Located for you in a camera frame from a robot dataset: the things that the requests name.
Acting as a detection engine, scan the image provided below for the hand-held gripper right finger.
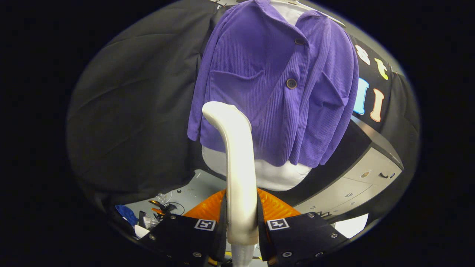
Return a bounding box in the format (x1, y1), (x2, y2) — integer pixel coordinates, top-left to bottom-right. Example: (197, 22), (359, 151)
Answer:
(257, 188), (349, 267)

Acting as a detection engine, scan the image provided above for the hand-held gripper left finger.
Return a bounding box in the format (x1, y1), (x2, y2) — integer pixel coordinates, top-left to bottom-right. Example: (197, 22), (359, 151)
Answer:
(143, 188), (227, 267)

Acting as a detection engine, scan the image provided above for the white ribbed steamer hose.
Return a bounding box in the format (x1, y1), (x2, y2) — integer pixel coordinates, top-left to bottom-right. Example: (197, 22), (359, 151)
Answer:
(230, 243), (256, 267)

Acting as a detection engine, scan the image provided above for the white shirt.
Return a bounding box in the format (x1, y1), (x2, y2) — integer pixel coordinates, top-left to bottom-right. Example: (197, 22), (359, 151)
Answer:
(202, 0), (312, 191)

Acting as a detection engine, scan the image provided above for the white garment steamer handle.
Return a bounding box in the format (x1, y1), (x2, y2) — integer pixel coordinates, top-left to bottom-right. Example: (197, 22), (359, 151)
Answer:
(202, 101), (259, 245)

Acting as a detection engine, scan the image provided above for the purple corduroy jacket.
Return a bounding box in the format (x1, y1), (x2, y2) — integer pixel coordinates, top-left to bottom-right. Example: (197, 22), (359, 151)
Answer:
(187, 0), (359, 168)

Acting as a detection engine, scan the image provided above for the white flat panel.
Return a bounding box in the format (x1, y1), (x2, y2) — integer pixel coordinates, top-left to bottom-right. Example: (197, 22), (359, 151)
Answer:
(334, 213), (369, 238)

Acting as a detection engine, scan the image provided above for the grey cabinet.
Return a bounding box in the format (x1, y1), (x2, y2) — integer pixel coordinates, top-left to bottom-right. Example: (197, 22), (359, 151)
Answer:
(289, 116), (404, 223)

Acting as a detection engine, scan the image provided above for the blue cloth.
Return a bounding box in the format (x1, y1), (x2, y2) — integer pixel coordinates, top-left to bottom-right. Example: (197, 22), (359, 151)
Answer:
(115, 205), (138, 227)

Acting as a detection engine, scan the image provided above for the orange handled tool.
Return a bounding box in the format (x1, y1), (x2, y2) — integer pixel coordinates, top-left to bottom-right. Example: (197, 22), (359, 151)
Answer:
(149, 200), (166, 216)

